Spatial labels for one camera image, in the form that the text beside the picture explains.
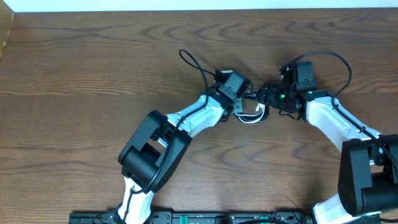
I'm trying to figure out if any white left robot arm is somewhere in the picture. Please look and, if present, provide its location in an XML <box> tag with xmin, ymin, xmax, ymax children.
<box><xmin>117</xmin><ymin>90</ymin><xmax>242</xmax><ymax>223</ymax></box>

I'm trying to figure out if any white usb cable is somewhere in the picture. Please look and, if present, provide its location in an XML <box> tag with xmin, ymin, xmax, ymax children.
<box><xmin>233</xmin><ymin>102</ymin><xmax>267</xmax><ymax>124</ymax></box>

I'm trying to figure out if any brown cardboard side panel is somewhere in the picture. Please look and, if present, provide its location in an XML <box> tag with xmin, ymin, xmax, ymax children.
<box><xmin>0</xmin><ymin>0</ymin><xmax>14</xmax><ymax>57</ymax></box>

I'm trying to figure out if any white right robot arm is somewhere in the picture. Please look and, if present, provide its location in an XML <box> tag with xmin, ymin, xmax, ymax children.
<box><xmin>257</xmin><ymin>61</ymin><xmax>397</xmax><ymax>223</ymax></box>

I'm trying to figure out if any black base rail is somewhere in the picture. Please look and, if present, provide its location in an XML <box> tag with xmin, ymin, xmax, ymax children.
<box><xmin>68</xmin><ymin>207</ymin><xmax>316</xmax><ymax>224</ymax></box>

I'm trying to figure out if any black usb cable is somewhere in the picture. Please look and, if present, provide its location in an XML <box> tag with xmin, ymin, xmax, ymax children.
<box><xmin>234</xmin><ymin>88</ymin><xmax>270</xmax><ymax>124</ymax></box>

